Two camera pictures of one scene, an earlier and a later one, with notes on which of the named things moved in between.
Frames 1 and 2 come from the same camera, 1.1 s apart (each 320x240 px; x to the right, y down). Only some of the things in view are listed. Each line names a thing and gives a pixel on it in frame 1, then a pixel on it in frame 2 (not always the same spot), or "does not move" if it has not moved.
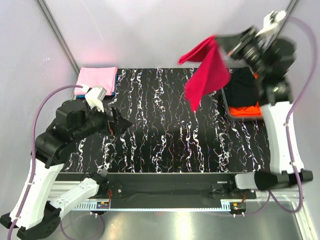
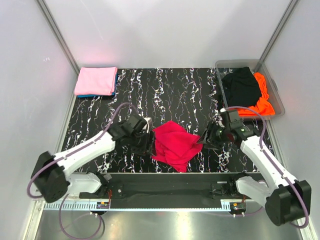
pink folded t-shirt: x=95 y=77 does not move
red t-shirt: x=213 y=75 to x=175 y=145
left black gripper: x=120 y=124 to x=147 y=148
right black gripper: x=236 y=44 to x=213 y=144
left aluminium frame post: x=59 y=37 does not move
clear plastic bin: x=241 y=96 does not move
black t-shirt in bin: x=243 y=89 does not move
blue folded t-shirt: x=113 y=93 does not move
